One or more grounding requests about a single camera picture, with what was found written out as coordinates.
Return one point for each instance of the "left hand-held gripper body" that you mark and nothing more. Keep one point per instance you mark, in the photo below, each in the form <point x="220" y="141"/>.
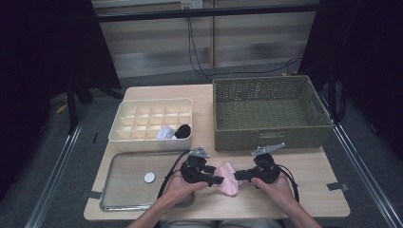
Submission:
<point x="193" y="172"/>

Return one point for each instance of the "person's right hand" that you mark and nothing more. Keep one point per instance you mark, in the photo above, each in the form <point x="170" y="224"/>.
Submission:
<point x="278" y="190"/>

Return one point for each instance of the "white wall outlet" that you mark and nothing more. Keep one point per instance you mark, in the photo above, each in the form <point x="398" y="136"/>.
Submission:
<point x="191" y="3"/>

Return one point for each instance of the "clear lid with white knob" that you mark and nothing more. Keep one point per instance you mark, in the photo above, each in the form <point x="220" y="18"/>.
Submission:
<point x="126" y="183"/>

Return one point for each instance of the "cream divided storage box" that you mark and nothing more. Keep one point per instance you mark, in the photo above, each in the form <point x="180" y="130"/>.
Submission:
<point x="149" y="144"/>

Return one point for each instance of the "dark curtain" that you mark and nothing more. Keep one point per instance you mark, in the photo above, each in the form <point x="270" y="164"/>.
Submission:
<point x="364" y="47"/>
<point x="38" y="63"/>

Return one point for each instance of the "black sock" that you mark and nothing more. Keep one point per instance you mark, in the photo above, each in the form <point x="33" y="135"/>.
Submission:
<point x="183" y="131"/>

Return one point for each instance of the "yellow floor marker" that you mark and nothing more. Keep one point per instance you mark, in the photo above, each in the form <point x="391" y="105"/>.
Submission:
<point x="62" y="108"/>

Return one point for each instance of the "black horizontal bar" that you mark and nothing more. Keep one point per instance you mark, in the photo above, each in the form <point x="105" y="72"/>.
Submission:
<point x="190" y="13"/>

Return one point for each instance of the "beige vertical post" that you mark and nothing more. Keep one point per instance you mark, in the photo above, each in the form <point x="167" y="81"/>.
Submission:
<point x="213" y="41"/>

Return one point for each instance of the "person's left hand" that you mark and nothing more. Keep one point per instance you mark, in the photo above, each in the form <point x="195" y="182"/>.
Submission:
<point x="180" y="190"/>

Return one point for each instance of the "black metal stand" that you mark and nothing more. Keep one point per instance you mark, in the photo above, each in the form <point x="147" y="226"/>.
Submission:
<point x="332" y="95"/>
<point x="72" y="104"/>

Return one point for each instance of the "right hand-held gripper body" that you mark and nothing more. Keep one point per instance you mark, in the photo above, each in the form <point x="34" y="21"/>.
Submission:
<point x="266" y="169"/>

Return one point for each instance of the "grey tape tab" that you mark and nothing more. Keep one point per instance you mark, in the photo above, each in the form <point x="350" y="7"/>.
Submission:
<point x="337" y="186"/>
<point x="94" y="194"/>

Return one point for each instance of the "green woven basket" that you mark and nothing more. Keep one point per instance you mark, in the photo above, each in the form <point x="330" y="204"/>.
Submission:
<point x="269" y="114"/>

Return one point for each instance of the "white sock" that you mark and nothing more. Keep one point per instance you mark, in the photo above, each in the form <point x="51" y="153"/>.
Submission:
<point x="165" y="133"/>

